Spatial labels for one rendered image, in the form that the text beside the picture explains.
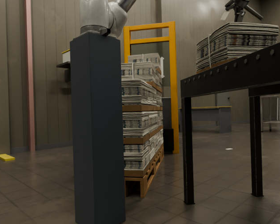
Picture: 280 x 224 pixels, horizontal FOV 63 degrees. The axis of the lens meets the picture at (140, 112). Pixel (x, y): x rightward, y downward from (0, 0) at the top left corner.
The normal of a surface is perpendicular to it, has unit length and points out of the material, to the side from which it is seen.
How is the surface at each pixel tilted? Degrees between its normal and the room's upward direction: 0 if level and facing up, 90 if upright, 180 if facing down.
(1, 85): 90
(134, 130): 90
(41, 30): 90
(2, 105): 90
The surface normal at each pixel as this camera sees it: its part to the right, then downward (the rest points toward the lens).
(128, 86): -0.21, 0.01
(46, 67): 0.70, -0.02
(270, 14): -0.72, 0.02
